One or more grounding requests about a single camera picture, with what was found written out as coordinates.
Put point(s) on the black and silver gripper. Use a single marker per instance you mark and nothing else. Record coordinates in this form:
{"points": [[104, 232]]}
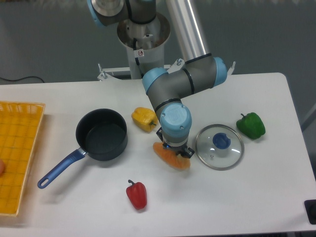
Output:
{"points": [[177, 144]]}

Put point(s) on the orange triangle bread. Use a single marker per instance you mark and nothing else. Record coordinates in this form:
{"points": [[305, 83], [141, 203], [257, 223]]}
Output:
{"points": [[171, 158]]}

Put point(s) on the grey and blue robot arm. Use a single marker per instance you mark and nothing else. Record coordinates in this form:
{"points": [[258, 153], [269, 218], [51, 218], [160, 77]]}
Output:
{"points": [[166, 90]]}

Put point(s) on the yellow bell pepper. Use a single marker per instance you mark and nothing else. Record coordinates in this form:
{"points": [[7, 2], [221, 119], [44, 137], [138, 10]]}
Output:
{"points": [[145, 119]]}

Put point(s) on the glass lid with blue knob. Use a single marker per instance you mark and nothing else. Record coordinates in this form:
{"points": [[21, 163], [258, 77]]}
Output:
{"points": [[219, 147]]}

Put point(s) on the red bell pepper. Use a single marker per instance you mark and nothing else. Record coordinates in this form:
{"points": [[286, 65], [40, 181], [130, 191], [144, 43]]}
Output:
{"points": [[137, 194]]}

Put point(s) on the green bell pepper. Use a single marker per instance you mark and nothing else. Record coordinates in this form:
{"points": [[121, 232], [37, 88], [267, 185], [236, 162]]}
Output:
{"points": [[251, 126]]}

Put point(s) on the black device at table edge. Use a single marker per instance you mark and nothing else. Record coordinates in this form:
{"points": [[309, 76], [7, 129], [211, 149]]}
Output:
{"points": [[310, 206]]}

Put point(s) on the yellow woven basket tray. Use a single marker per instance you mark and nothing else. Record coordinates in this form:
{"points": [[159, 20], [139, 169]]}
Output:
{"points": [[19, 126]]}

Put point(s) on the dark pot with blue handle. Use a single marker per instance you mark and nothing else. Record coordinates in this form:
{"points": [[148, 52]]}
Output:
{"points": [[100, 134]]}

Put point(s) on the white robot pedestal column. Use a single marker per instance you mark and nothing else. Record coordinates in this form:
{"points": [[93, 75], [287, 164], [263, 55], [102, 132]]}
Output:
{"points": [[144, 44]]}

